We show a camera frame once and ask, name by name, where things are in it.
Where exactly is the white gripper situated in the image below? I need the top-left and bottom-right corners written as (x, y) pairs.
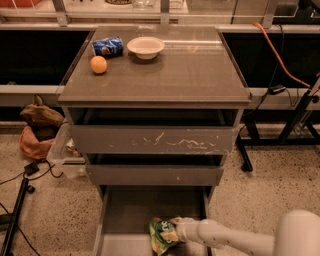
top-left (164, 217), bottom-right (199, 242)

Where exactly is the green rice chip bag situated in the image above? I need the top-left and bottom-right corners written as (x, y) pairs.
top-left (149, 217), bottom-right (181, 256)

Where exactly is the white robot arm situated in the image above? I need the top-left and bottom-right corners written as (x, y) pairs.
top-left (161, 210), bottom-right (320, 256)

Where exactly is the bottom grey drawer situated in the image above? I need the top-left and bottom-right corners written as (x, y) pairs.
top-left (93, 186), bottom-right (208, 256)

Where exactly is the grey drawer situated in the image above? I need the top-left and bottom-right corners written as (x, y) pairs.
top-left (70, 125), bottom-right (238, 155)
top-left (86, 165), bottom-right (223, 186)
top-left (93, 186), bottom-right (208, 256)

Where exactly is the middle grey drawer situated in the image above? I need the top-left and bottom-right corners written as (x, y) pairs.
top-left (86, 165), bottom-right (223, 186)

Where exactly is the top grey drawer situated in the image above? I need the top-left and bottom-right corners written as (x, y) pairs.
top-left (70, 125), bottom-right (238, 155)

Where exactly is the grey drawer cabinet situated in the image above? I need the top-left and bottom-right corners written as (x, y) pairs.
top-left (57, 24), bottom-right (253, 256)

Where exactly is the clear plastic bin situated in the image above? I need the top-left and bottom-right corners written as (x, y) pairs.
top-left (47, 123), bottom-right (86, 179)

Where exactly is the black power adapter on floor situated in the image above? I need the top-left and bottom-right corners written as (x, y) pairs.
top-left (24, 162), bottom-right (39, 176)

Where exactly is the black stand leg left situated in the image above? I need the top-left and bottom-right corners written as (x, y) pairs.
top-left (0, 178), bottom-right (29, 256)

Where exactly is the orange fruit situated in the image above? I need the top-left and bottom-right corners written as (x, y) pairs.
top-left (90, 56), bottom-right (108, 74)

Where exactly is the white bowl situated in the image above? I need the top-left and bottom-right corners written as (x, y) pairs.
top-left (127, 37), bottom-right (165, 60)

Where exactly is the blue soda can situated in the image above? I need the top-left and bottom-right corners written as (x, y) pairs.
top-left (91, 36), bottom-right (123, 57)

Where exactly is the black table frame right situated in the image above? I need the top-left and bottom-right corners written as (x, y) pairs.
top-left (236, 77), bottom-right (320, 172)

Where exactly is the black power brick on rail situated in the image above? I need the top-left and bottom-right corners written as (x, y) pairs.
top-left (268, 85), bottom-right (286, 95)

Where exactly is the orange cable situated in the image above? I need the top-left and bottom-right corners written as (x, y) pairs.
top-left (252, 21), bottom-right (312, 89)

